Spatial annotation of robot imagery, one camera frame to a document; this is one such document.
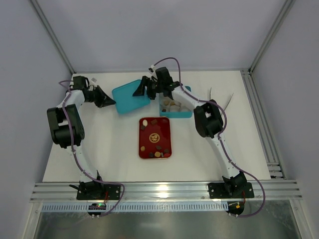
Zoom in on teal tin lid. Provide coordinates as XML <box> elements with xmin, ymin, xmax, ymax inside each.
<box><xmin>112</xmin><ymin>79</ymin><xmax>150</xmax><ymax>115</ymax></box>

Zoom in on teal square tin box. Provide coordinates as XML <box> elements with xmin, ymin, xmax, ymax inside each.
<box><xmin>159</xmin><ymin>86</ymin><xmax>193</xmax><ymax>119</ymax></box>

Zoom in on metal tongs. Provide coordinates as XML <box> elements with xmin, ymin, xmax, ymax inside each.
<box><xmin>208</xmin><ymin>87</ymin><xmax>234</xmax><ymax>110</ymax></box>

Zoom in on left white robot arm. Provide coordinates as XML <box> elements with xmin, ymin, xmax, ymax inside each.
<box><xmin>47</xmin><ymin>76</ymin><xmax>121</xmax><ymax>201</ymax></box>

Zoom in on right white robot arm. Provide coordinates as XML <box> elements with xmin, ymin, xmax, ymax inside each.
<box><xmin>133</xmin><ymin>66</ymin><xmax>252</xmax><ymax>199</ymax></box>

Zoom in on white paper cup liner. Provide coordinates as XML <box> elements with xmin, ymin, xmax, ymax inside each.
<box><xmin>159</xmin><ymin>97</ymin><xmax>171</xmax><ymax>107</ymax></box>
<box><xmin>170</xmin><ymin>100</ymin><xmax>181</xmax><ymax>107</ymax></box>
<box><xmin>161</xmin><ymin>106</ymin><xmax>169</xmax><ymax>114</ymax></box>
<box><xmin>169</xmin><ymin>105</ymin><xmax>180</xmax><ymax>113</ymax></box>
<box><xmin>180</xmin><ymin>106</ymin><xmax>191</xmax><ymax>113</ymax></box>

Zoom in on red rectangular tray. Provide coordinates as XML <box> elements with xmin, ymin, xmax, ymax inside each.
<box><xmin>138</xmin><ymin>117</ymin><xmax>172</xmax><ymax>159</ymax></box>

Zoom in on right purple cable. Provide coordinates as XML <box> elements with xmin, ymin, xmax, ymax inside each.
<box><xmin>152</xmin><ymin>57</ymin><xmax>267</xmax><ymax>219</ymax></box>

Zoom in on purple cable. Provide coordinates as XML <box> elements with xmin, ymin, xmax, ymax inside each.
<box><xmin>152</xmin><ymin>57</ymin><xmax>267</xmax><ymax>219</ymax></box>
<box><xmin>58</xmin><ymin>80</ymin><xmax>125</xmax><ymax>217</ymax></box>

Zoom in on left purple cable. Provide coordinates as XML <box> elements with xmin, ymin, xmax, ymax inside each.
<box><xmin>58</xmin><ymin>80</ymin><xmax>125</xmax><ymax>217</ymax></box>

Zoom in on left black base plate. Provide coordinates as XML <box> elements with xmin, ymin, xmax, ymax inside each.
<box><xmin>76</xmin><ymin>182</ymin><xmax>121</xmax><ymax>201</ymax></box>

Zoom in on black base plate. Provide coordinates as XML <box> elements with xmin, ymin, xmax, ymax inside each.
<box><xmin>208</xmin><ymin>183</ymin><xmax>255</xmax><ymax>199</ymax></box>
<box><xmin>76</xmin><ymin>182</ymin><xmax>121</xmax><ymax>201</ymax></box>

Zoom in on white slotted cable duct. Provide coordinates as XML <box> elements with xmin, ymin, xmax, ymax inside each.
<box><xmin>41</xmin><ymin>201</ymin><xmax>228</xmax><ymax>213</ymax></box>

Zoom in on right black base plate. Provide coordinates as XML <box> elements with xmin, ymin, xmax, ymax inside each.
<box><xmin>208</xmin><ymin>183</ymin><xmax>255</xmax><ymax>199</ymax></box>

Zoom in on right side aluminium rail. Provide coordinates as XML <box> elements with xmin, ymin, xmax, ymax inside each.
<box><xmin>241</xmin><ymin>70</ymin><xmax>286</xmax><ymax>180</ymax></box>

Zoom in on aluminium rail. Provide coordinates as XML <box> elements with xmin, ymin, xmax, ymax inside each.
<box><xmin>241</xmin><ymin>70</ymin><xmax>286</xmax><ymax>180</ymax></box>
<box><xmin>30</xmin><ymin>179</ymin><xmax>303</xmax><ymax>202</ymax></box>

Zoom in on aluminium front rail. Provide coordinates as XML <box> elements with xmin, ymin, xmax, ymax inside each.
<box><xmin>30</xmin><ymin>179</ymin><xmax>303</xmax><ymax>202</ymax></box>

